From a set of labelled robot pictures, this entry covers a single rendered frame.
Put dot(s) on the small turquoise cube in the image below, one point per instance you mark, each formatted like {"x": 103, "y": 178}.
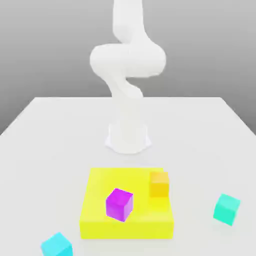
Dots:
{"x": 226, "y": 209}

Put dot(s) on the small purple cube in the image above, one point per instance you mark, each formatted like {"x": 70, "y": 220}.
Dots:
{"x": 119, "y": 205}

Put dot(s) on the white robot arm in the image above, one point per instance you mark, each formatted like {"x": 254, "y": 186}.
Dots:
{"x": 128, "y": 60}

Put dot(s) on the small cyan cube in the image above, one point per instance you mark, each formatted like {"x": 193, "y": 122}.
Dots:
{"x": 57, "y": 245}

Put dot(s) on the small orange cube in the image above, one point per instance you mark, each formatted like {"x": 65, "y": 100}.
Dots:
{"x": 159, "y": 185}

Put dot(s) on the large yellow box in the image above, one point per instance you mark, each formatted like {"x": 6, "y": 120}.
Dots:
{"x": 100, "y": 200}

